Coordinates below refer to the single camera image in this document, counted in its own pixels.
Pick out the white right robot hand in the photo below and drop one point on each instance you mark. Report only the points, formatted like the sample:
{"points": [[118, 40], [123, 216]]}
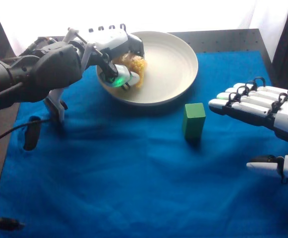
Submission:
{"points": [[257, 106]]}

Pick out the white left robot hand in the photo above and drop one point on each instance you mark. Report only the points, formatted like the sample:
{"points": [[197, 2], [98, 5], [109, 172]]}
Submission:
{"points": [[109, 37]]}

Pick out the bag of yellow beads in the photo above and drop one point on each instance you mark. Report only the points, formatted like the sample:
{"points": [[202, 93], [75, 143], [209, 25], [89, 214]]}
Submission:
{"points": [[137, 64]]}

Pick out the green wooden block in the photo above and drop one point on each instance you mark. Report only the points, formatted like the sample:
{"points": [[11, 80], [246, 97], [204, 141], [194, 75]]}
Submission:
{"points": [[194, 121]]}

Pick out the white round bowl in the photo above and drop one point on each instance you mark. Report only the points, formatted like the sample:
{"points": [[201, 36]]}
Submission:
{"points": [[168, 69]]}

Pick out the blue table cloth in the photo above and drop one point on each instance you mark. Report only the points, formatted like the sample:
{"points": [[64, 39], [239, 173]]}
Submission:
{"points": [[133, 173]]}

